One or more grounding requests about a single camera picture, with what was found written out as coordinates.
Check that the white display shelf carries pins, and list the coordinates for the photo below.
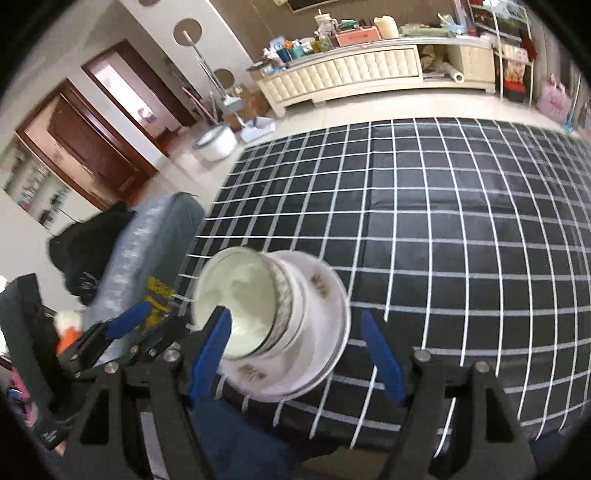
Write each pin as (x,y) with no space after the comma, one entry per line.
(32,184)

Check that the cardboard boxes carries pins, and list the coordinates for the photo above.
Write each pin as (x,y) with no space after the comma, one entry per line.
(256,104)

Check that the black television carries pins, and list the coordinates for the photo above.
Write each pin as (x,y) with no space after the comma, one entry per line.
(309,4)

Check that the black white checkered tablecloth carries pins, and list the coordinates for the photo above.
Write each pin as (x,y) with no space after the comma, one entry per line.
(415,207)

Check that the white dustpan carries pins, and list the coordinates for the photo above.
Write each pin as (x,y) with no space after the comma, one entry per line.
(256,130)

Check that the grey embroidered chair cover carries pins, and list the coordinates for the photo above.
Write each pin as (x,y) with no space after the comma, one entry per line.
(152,240)

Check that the white paper roll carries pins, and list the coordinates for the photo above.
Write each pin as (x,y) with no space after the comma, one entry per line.
(452,73)

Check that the person's right leg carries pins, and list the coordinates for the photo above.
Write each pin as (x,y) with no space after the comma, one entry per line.
(549,450)

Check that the brown wooden door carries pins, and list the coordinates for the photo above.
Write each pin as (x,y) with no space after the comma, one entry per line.
(87,143)

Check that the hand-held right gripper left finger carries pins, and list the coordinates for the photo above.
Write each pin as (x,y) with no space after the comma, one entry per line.
(212,350)

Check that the pink box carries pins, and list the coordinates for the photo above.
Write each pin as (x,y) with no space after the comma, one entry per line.
(358,36)

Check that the cream television cabinet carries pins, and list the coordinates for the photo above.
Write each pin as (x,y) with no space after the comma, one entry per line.
(351,69)

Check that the person's left leg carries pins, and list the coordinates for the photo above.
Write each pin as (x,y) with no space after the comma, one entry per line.
(240,438)

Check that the green patterned bowl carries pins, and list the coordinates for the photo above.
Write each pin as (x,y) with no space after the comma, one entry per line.
(244,295)

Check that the white metal shelf rack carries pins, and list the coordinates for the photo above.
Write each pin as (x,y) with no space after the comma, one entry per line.
(512,60)

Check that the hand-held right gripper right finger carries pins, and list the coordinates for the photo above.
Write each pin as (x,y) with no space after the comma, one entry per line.
(383,355)

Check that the round brown wall disc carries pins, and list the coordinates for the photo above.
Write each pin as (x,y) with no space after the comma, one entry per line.
(187,31)
(224,78)

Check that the cream jar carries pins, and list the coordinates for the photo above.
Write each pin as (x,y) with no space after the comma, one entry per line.
(385,26)

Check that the white tumbler with straw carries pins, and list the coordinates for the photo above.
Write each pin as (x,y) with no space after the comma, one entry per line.
(325,25)

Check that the pink bag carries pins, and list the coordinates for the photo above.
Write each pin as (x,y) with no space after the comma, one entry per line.
(556,101)

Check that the green floral white plate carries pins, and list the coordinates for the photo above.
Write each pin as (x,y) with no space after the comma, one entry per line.
(323,304)

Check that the brown doorway frame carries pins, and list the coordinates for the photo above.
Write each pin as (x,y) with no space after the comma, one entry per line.
(138,69)

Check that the plain white bowl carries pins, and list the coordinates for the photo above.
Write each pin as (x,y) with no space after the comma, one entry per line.
(296,318)

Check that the black bag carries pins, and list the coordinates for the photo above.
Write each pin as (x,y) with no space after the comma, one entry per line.
(87,249)

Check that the white mop bucket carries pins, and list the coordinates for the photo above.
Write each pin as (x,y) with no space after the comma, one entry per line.
(214,144)

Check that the white spin mop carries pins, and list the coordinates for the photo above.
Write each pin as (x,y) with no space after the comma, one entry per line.
(203,64)

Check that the person's leg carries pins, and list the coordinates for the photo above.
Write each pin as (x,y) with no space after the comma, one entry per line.
(549,450)
(240,438)

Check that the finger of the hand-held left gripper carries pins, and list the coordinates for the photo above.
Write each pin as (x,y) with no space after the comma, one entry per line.
(157,339)
(129,319)

